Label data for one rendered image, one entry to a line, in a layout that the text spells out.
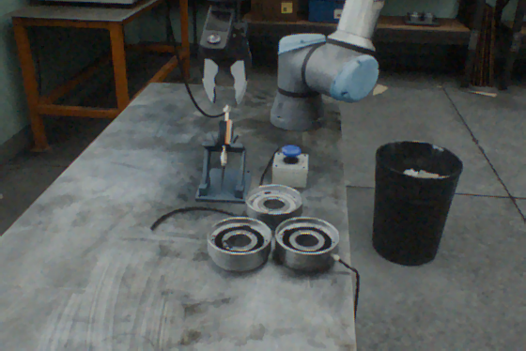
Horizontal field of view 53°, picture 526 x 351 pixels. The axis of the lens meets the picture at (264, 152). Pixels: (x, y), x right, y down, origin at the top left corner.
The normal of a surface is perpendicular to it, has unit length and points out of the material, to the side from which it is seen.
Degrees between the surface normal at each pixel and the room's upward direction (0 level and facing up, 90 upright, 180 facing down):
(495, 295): 0
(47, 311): 0
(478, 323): 0
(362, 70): 97
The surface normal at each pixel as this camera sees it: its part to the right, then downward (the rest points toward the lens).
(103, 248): 0.02, -0.90
